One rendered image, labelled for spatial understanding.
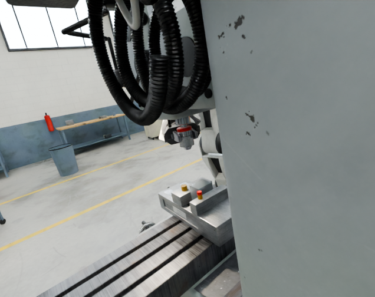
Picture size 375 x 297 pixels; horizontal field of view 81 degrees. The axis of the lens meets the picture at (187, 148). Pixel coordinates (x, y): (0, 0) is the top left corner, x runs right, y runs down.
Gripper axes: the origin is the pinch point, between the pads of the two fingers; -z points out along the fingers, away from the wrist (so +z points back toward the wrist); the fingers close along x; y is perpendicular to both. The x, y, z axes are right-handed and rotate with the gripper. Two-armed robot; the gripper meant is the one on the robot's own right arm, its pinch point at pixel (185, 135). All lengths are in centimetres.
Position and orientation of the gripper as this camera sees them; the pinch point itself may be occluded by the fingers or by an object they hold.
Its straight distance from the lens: 70.3
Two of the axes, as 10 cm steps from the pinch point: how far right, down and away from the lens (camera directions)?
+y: 1.8, 9.4, 2.8
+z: -2.9, -2.2, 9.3
